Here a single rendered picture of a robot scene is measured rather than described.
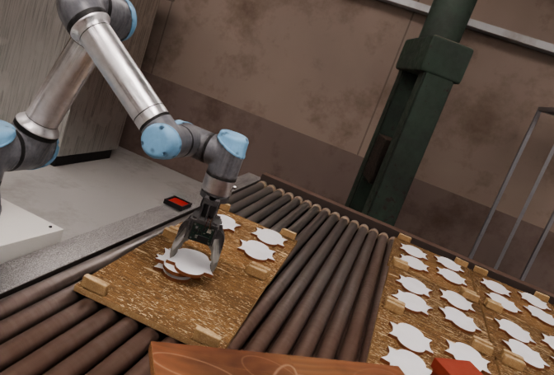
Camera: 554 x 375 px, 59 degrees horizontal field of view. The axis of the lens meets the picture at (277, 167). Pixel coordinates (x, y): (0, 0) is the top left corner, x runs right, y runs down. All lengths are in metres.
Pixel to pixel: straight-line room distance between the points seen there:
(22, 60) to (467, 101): 3.93
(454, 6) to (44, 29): 3.29
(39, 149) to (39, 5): 3.38
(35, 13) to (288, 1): 2.28
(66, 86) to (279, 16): 3.90
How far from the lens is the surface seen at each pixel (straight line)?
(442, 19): 4.01
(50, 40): 4.63
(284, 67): 5.02
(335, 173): 4.91
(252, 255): 1.52
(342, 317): 1.44
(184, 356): 0.85
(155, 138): 1.05
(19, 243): 1.33
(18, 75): 4.85
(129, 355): 1.03
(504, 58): 4.88
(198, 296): 1.23
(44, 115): 1.39
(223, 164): 1.14
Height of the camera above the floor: 1.53
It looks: 12 degrees down
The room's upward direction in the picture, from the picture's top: 20 degrees clockwise
